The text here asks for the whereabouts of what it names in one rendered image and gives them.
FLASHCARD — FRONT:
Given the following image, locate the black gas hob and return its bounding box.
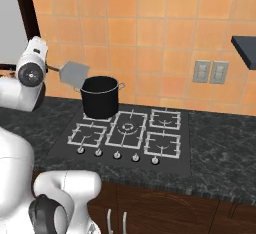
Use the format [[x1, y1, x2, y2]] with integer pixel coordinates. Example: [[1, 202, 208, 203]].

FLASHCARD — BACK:
[[46, 102, 192, 177]]

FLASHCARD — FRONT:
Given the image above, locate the dark wood cupboard door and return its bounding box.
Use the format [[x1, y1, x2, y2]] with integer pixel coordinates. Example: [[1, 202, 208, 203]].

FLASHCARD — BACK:
[[86, 180, 222, 234], [208, 199, 256, 234]]

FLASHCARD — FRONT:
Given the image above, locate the grey wall socket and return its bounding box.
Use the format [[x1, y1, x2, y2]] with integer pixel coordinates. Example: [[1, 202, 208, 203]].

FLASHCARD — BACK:
[[192, 59, 212, 84], [209, 60, 230, 85]]

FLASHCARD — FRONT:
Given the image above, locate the black cooking pot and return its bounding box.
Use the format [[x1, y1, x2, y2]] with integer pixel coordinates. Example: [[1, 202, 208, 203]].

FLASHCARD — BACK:
[[78, 75, 126, 120]]

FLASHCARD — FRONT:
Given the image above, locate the silver cupboard handle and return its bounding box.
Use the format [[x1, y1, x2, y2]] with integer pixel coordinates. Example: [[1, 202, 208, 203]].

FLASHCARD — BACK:
[[121, 210, 129, 234], [106, 208, 113, 234]]

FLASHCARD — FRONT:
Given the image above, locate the dark wall shelf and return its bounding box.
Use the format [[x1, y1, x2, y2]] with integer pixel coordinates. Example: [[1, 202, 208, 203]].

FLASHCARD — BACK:
[[230, 35, 256, 71]]

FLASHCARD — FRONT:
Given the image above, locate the white tall appliance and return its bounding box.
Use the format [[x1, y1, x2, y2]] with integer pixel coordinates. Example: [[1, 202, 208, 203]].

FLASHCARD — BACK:
[[0, 0, 30, 64]]

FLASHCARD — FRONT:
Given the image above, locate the dark wood side panel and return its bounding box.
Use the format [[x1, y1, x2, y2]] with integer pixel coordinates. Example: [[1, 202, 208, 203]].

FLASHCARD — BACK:
[[16, 0, 42, 43]]

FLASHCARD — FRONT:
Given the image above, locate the grey spatula with dark handle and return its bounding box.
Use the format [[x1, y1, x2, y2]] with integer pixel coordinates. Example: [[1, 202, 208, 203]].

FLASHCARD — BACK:
[[46, 60, 91, 90]]

